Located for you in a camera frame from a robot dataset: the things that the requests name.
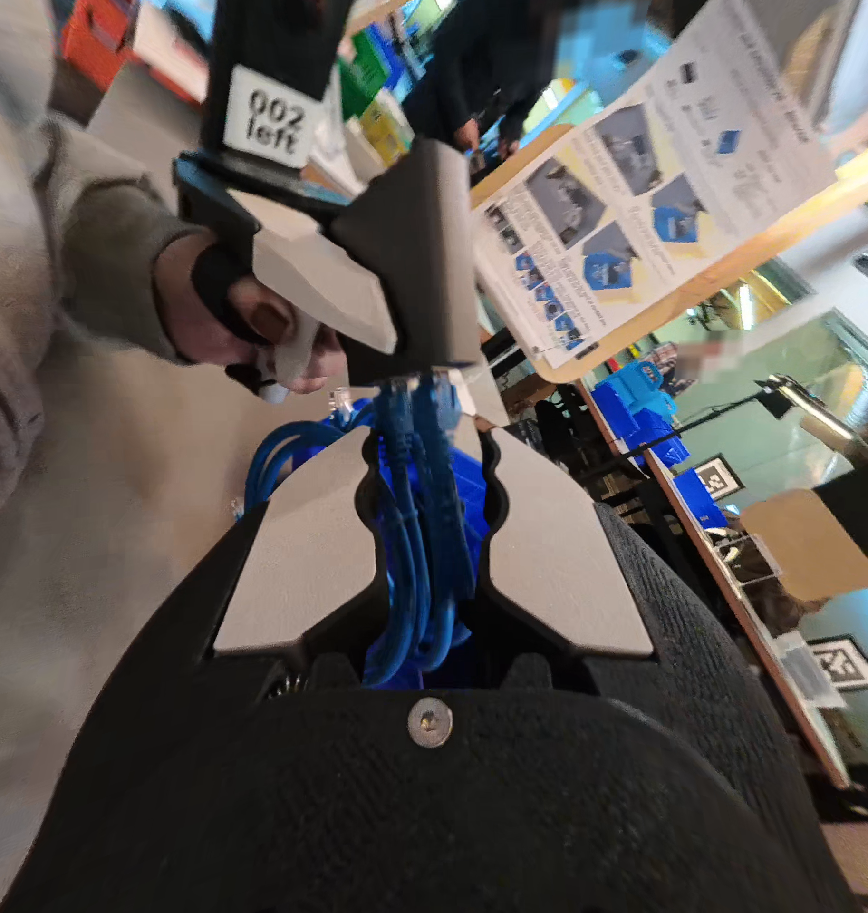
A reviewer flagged blue handled caddy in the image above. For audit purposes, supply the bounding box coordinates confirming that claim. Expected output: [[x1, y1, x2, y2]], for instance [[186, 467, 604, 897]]
[[605, 359, 681, 422]]

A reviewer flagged person's left hand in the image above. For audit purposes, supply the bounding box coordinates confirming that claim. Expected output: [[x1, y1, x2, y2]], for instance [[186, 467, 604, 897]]
[[152, 232, 351, 397]]

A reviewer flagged small blue bin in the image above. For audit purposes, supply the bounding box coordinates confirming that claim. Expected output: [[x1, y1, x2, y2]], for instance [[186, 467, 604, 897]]
[[673, 467, 729, 530], [635, 419, 692, 469], [589, 384, 642, 441]]

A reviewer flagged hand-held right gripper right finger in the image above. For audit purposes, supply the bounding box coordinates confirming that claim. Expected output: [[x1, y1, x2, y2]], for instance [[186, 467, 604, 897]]
[[461, 427, 656, 659]]

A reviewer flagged black network adapter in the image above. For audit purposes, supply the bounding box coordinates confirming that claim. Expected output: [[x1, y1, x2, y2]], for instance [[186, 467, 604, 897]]
[[329, 136, 486, 388]]

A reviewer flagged green bin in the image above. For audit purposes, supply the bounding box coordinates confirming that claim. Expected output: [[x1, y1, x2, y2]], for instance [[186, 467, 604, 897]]
[[336, 27, 406, 124]]

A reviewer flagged grey desk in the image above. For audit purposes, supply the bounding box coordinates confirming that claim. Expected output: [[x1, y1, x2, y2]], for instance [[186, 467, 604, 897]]
[[0, 60, 510, 913]]

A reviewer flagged clear plastic box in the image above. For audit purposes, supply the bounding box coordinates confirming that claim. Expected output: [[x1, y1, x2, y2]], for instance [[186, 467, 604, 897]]
[[719, 531, 783, 594]]

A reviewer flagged orange bin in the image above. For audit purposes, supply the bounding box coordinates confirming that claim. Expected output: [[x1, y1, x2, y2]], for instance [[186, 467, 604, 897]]
[[58, 0, 144, 92]]

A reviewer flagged wooden poster board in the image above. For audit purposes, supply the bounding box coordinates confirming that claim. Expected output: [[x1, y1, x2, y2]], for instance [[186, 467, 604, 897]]
[[468, 123, 868, 386]]

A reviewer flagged framed marker tag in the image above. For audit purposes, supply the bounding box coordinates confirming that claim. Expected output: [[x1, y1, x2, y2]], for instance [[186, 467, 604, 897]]
[[693, 454, 746, 505], [807, 633, 868, 694]]

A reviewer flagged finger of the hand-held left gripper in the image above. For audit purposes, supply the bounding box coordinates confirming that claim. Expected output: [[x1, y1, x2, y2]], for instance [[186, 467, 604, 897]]
[[226, 189, 399, 358]]

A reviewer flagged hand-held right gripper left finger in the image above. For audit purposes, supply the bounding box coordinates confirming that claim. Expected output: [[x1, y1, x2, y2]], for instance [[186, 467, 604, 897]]
[[212, 427, 391, 657]]

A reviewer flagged blue plastic bin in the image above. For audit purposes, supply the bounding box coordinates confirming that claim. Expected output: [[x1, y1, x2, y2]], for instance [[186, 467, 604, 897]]
[[318, 407, 495, 689]]

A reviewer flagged yellow box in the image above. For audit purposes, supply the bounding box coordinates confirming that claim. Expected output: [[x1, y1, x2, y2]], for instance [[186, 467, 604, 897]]
[[361, 107, 415, 166]]

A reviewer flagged person's left forearm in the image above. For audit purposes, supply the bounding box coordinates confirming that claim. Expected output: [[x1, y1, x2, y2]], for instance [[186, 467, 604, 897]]
[[0, 93, 214, 532]]

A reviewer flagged instruction poster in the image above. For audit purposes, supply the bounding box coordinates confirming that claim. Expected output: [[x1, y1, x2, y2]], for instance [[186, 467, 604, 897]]
[[472, 0, 838, 372]]

